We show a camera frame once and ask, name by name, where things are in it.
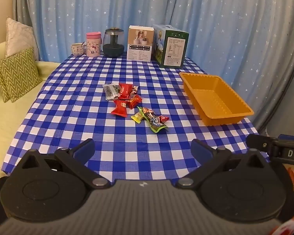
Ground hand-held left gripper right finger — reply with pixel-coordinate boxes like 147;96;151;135
178;139;270;189

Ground red twisted candy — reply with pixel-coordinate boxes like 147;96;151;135
128;94;143;109

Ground clear black-print snack packet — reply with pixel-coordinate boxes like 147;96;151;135
102;83;121;101

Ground pale yellow sofa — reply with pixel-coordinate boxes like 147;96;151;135
0;42;62;189

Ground yellow candy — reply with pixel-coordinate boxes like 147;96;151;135
131;111;144;123

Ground green-edged dark snack packet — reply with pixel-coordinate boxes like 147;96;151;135
137;107;168;133

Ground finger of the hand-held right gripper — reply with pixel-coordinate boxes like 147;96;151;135
246;134;277;156

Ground dark glass jar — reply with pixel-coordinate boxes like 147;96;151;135
103;28;125;57

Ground blue star curtain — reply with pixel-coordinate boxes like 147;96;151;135
27;0;288;96

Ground red snack packet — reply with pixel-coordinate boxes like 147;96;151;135
111;99;129;117
118;83;133;100

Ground green carton box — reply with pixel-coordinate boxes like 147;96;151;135
152;24;189;69

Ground grey lace-trimmed curtain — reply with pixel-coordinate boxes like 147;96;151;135
250;0;294;139

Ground patterned white mug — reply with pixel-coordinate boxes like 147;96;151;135
71;43;87;57

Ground pink cartoon thermos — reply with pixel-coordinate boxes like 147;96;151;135
85;32;103;57

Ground orange plastic tray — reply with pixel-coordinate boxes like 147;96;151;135
179;72;255;127

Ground blue white checked tablecloth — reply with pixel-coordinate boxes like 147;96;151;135
1;53;272;180

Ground red white printed cloth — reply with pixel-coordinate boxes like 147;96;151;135
272;215;294;235

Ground green zigzag pillow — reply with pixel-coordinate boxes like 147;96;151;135
0;46;43;103

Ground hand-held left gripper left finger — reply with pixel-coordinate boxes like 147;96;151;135
20;138;111;189

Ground white product box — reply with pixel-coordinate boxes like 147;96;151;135
126;25;155;62

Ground grey pillow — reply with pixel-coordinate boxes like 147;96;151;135
5;17;39;61

